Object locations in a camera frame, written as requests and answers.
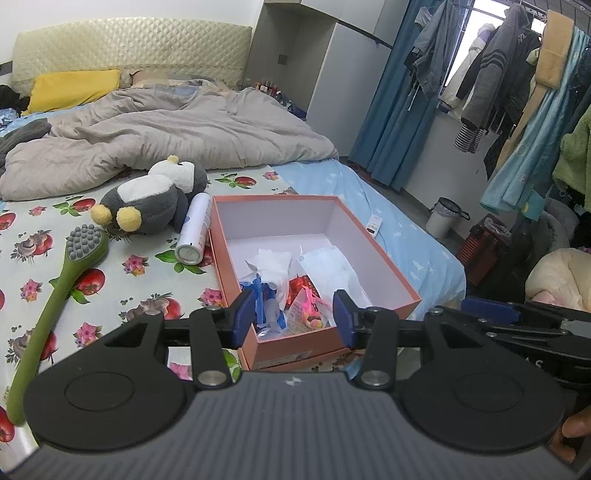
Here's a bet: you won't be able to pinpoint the grey striped hoodie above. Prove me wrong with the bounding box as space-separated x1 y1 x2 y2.
461 4 542 136

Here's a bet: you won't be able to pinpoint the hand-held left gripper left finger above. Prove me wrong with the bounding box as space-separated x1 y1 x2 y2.
90 289 256 391

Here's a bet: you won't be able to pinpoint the blue tissue packet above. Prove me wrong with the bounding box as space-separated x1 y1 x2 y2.
240 272 289 330

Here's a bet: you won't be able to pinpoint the black clothing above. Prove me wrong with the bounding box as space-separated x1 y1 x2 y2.
0 85 31 112

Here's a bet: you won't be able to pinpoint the dark grey blanket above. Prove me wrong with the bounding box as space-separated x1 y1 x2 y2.
0 117 52 174

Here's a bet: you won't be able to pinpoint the fruit print tablecloth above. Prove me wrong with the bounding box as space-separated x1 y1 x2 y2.
0 168 301 457

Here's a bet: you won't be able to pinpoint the blue patterned cloth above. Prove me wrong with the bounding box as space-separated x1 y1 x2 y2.
0 107 25 133

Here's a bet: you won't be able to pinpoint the red plastic crate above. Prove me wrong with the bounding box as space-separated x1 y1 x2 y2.
457 215 513 287

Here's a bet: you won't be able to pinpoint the blue curtain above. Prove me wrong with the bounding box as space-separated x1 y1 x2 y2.
348 0 467 191

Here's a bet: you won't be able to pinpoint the person's right hand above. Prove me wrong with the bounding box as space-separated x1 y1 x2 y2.
549 402 591 464

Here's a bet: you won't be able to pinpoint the blue denim jacket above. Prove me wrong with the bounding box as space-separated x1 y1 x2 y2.
404 0 468 101

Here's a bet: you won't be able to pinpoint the black bag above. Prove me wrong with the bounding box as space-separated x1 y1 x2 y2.
489 217 555 302

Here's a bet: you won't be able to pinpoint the clothes on hanging rack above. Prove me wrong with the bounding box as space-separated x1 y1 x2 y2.
479 28 591 219

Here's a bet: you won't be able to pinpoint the white spray can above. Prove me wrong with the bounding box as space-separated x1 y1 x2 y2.
175 192 213 266

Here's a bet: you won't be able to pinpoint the grey duvet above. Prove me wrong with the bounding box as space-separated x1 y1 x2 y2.
0 78 340 201

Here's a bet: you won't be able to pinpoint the pink cardboard box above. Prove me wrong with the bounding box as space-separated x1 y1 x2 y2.
209 195 422 372

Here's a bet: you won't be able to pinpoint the white trash bin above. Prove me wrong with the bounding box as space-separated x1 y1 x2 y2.
425 198 471 240

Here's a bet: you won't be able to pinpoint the white jacket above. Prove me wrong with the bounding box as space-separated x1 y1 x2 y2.
438 23 495 112

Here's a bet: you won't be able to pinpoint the beige fleece garment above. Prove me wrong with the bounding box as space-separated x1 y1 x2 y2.
496 11 576 163

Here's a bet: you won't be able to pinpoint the white face mask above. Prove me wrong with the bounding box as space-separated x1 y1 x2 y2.
295 244 365 315

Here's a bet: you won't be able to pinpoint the row of cosmetic bottles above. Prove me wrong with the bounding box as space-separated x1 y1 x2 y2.
252 80 288 101

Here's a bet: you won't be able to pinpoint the cream plush bundle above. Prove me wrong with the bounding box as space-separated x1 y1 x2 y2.
525 248 591 315

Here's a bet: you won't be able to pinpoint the green fleece garment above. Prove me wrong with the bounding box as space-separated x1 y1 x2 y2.
551 119 591 209

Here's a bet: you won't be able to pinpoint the yellow pillow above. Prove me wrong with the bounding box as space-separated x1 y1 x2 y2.
21 69 122 116

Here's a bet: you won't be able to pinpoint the grey penguin plush toy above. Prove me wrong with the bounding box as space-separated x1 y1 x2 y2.
90 154 208 237

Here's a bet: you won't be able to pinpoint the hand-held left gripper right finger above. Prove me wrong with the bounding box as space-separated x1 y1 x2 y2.
332 289 497 391

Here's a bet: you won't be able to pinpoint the red foil packet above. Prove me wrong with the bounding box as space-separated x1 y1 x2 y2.
286 274 319 310

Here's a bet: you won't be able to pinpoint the green massage brush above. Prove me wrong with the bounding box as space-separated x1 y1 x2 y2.
6 224 110 425

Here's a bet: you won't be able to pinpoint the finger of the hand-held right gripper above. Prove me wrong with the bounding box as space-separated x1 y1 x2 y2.
481 324 573 344
462 298 571 334

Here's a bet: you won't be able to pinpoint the grey wardrobe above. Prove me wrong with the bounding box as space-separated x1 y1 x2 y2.
245 0 407 136

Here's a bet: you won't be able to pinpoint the cream quilted headboard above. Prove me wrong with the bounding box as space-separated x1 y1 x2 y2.
11 21 253 90

